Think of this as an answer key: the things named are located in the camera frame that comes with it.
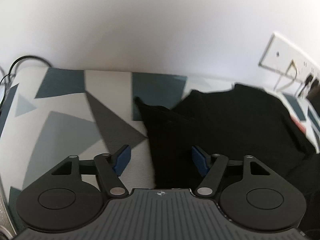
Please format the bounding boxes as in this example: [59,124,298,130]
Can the geometric patterned tablecloth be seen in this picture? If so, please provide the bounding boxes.
[0,66,320,205]

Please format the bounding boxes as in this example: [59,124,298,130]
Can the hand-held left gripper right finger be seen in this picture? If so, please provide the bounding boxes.
[191,145,272,198]

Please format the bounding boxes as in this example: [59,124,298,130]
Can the black top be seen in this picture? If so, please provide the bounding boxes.
[135,83,320,205]

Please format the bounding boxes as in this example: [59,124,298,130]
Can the white cable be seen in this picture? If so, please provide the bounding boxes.
[274,60,299,92]

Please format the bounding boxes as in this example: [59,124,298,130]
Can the black cable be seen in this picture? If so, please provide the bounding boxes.
[0,54,52,90]

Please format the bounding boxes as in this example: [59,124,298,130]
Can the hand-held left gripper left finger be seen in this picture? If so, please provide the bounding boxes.
[51,144,132,198]

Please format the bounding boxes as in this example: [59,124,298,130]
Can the white wall socket panel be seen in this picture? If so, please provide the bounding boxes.
[258,31,320,80]

